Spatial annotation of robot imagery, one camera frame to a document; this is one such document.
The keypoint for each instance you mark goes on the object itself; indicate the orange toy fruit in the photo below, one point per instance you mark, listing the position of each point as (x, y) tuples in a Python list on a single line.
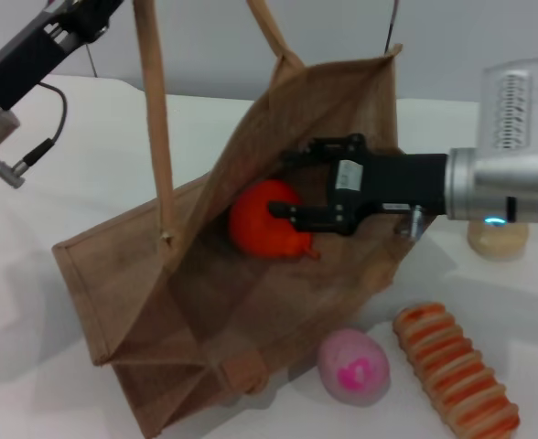
[(250, 219)]

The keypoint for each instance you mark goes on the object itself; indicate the beige round bun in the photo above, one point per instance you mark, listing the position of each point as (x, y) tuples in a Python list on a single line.
[(498, 244)]

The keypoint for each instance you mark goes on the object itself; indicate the orange striped bread roll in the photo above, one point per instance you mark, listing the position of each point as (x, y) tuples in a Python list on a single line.
[(452, 370)]

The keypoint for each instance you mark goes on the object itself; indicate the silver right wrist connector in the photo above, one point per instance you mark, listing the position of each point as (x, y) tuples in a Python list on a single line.
[(414, 221)]

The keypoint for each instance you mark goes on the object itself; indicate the brown jute handbag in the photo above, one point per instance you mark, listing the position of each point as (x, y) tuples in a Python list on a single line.
[(250, 302)]

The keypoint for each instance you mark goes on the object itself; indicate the pink toy peach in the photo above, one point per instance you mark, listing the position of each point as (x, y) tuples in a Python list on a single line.
[(351, 366)]

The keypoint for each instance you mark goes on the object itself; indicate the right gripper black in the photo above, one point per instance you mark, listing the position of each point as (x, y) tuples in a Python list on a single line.
[(397, 183)]

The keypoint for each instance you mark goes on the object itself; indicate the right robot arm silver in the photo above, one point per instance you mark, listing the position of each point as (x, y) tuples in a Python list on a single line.
[(493, 183)]

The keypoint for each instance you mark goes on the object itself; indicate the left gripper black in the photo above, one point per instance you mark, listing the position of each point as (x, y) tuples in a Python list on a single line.
[(26, 59)]

